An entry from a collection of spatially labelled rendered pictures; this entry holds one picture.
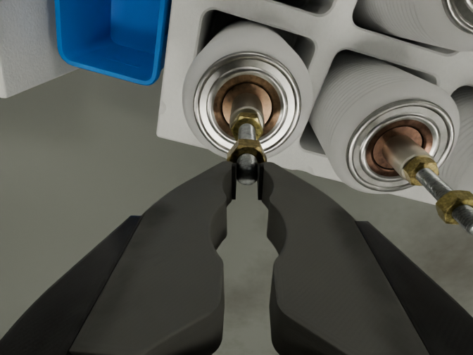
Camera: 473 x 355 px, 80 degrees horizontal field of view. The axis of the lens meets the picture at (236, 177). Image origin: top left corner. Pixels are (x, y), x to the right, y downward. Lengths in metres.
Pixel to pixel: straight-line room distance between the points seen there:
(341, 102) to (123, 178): 0.44
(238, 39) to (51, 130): 0.44
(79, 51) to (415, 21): 0.34
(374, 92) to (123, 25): 0.36
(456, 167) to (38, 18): 0.43
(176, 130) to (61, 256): 0.55
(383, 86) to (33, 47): 0.34
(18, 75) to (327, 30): 0.30
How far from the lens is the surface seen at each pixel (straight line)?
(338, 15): 0.28
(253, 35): 0.20
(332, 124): 0.24
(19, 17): 0.37
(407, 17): 0.25
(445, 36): 0.24
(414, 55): 0.31
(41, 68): 0.41
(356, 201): 0.60
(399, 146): 0.23
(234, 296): 0.78
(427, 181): 0.21
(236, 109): 0.18
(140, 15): 0.47
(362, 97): 0.23
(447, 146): 0.26
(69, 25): 0.39
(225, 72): 0.20
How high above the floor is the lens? 0.45
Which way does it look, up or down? 58 degrees down
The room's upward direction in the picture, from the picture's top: 177 degrees counter-clockwise
